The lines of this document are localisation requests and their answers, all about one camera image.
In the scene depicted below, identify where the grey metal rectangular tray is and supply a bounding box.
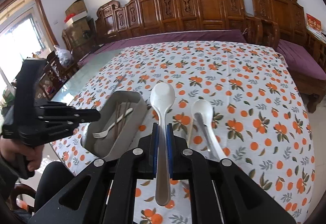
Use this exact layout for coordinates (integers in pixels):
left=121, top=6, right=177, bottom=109
left=81, top=91, right=147, bottom=161

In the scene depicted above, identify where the wooden side table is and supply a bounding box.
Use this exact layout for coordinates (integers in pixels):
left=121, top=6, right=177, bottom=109
left=307, top=30, right=325, bottom=70

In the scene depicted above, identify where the orange floral tablecloth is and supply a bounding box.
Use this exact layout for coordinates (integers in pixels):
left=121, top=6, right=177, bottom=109
left=55, top=41, right=316, bottom=223

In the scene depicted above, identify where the wooden chair left side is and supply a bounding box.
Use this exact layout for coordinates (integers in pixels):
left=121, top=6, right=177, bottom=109
left=15, top=50, right=80, bottom=102

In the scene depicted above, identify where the small white plastic spoon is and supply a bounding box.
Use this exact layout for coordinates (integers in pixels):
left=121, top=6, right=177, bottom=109
left=191, top=99, right=227, bottom=160

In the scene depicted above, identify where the carved wooden armchair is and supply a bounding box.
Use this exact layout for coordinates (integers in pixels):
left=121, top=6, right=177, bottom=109
left=252, top=0, right=325, bottom=113

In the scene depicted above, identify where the purple armchair cushion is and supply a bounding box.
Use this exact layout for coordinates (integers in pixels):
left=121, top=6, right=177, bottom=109
left=276, top=39, right=325, bottom=80

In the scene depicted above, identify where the person's left hand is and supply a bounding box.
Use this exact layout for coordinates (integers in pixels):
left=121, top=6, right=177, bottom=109
left=1, top=137, right=44, bottom=172

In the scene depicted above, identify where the cardboard box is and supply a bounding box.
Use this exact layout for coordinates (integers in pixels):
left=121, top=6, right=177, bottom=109
left=65, top=0, right=87, bottom=16

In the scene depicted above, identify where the purple sofa cushion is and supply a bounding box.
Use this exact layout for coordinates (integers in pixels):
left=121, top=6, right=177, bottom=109
left=78, top=30, right=249, bottom=68

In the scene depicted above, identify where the white plastic bag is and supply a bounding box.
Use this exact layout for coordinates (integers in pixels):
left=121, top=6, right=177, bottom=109
left=54, top=45, right=74, bottom=68

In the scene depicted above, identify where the brown wooden chopstick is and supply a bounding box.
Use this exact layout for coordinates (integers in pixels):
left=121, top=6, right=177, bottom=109
left=113, top=102, right=121, bottom=140
left=116, top=101, right=132, bottom=137

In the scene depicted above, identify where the large cream plastic spoon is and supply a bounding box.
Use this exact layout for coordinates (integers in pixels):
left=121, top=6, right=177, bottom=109
left=150, top=82, right=175, bottom=206

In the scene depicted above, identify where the carved wooden long sofa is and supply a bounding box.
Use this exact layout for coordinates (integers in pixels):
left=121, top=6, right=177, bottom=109
left=62, top=0, right=280, bottom=59

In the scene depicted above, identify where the cream plastic fork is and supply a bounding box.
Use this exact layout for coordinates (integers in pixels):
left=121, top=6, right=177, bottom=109
left=93, top=108, right=133, bottom=138

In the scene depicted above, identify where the cream plastic chopstick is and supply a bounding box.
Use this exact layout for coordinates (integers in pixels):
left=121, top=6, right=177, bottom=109
left=187, top=119, right=194, bottom=147

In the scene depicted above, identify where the person's left forearm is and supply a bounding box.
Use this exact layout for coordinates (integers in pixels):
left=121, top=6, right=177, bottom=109
left=1, top=156, right=20, bottom=223

